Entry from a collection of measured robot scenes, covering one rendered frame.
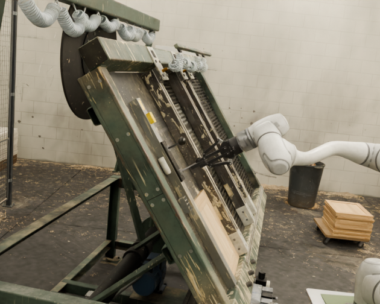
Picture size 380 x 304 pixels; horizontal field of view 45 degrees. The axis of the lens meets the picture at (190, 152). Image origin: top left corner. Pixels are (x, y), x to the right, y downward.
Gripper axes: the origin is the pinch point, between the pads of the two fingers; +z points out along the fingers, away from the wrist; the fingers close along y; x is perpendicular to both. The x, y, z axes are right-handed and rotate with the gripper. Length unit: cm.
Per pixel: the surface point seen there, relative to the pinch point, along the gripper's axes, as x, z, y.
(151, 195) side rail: -22.6, 17.2, 0.7
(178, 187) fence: 2.0, 13.4, 5.4
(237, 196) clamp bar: 88, 10, 37
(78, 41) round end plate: 56, 43, -88
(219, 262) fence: 1.9, 13.0, 44.2
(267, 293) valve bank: 29, 7, 77
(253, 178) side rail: 189, 12, 49
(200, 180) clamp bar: 38.4, 13.0, 11.4
